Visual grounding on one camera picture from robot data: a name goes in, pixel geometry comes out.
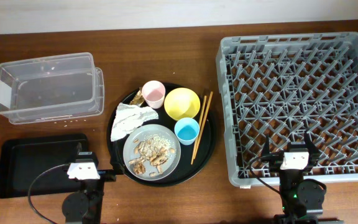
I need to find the pink plastic cup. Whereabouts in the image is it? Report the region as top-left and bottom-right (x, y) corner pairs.
(141, 80), (166, 109)

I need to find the clear plastic waste bin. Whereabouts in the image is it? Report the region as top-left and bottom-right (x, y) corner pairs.
(0, 52), (104, 124)

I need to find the grey round plate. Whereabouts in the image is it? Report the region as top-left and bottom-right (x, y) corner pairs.
(124, 124), (181, 181)

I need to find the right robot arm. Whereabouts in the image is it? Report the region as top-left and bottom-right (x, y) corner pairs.
(261, 133), (327, 224)

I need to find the round black serving tray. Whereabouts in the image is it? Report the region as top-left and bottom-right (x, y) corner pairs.
(106, 82), (217, 188)

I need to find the blue plastic cup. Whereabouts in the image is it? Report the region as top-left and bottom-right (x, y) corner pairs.
(174, 118), (199, 146)

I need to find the gold brown snack wrapper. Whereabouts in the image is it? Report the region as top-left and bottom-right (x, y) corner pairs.
(129, 88), (145, 107)

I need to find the grey dishwasher rack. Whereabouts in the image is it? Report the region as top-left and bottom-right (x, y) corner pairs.
(216, 32), (358, 189)

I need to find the peanut shells and rice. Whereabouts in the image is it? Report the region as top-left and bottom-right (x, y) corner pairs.
(129, 134), (177, 177)

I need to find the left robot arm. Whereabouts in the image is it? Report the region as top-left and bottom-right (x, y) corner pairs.
(62, 143), (124, 224)

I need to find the black rectangular tray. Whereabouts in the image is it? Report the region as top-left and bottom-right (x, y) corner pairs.
(0, 134), (88, 198)

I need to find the white napkin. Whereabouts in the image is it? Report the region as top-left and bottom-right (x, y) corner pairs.
(110, 103), (158, 142)

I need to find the yellow plastic bowl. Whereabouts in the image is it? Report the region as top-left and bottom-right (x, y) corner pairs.
(163, 88), (201, 121)

